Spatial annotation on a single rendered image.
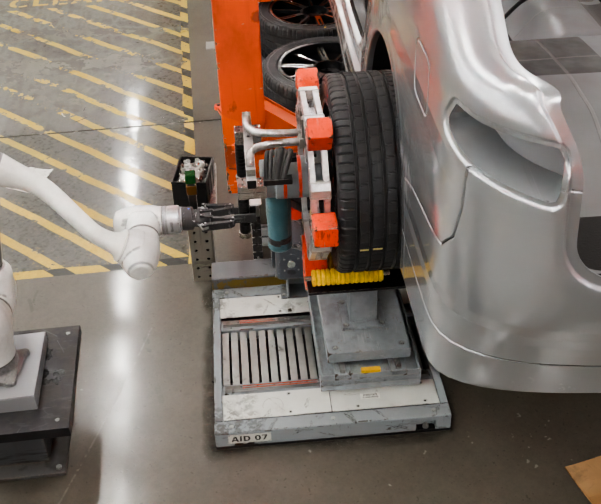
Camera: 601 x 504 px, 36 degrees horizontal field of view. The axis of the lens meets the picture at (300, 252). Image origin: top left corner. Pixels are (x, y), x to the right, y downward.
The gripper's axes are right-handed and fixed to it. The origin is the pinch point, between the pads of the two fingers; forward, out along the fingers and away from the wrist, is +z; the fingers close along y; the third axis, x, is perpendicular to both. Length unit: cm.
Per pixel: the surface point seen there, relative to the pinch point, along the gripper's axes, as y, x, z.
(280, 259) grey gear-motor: -39, -49, 12
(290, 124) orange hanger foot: -62, -3, 19
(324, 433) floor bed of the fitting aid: 23, -79, 22
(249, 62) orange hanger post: -60, 24, 5
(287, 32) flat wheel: -218, -34, 28
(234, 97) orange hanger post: -60, 11, -1
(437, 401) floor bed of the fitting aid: 16, -75, 63
